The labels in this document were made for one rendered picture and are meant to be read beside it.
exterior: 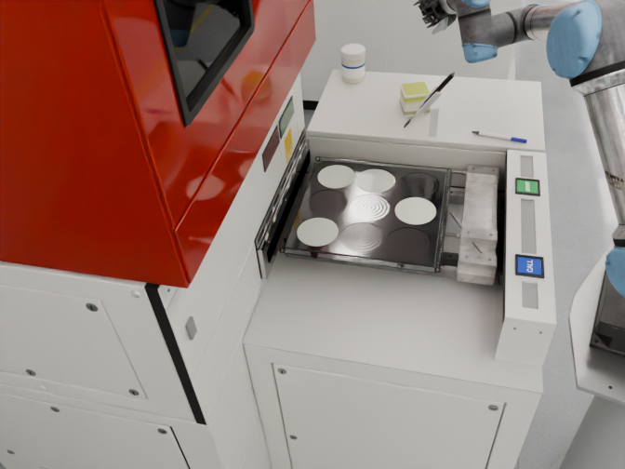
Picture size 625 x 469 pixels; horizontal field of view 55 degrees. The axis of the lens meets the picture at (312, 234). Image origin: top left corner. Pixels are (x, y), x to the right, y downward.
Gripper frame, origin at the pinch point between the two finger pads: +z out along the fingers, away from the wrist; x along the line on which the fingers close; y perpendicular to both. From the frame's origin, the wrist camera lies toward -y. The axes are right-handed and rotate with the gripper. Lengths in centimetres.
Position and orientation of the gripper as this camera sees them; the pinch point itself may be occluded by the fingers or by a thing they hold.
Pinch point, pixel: (429, 5)
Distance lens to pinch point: 179.2
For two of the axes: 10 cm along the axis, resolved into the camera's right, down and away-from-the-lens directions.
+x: 5.8, 7.6, 2.9
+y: -8.0, 6.1, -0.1
